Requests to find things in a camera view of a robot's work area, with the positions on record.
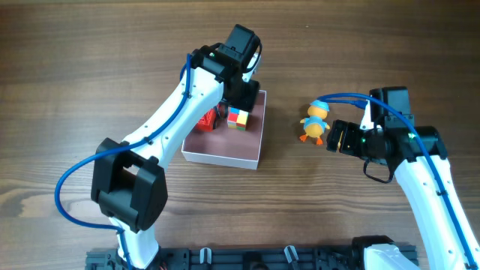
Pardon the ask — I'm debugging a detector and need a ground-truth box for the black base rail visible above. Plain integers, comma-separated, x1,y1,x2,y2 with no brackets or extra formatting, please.
85,245,418,270

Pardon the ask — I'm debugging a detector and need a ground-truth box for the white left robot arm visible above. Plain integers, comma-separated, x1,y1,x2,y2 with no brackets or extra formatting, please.
91,43,262,269

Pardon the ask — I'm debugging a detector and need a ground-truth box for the white box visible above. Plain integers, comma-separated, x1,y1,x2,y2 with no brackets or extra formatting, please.
181,90,267,170

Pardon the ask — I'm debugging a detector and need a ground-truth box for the multicolour puzzle cube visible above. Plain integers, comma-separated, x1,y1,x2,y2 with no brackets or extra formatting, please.
227,107,249,131

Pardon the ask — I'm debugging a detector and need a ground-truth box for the yellow duck toy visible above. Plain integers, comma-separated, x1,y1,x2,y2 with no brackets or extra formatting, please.
299,100,330,146

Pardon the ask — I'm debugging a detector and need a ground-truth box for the red toy block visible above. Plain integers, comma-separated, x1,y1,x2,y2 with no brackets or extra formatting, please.
194,109,218,132

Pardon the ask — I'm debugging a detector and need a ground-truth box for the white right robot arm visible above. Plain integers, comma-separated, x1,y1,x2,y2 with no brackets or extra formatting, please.
327,120,479,269

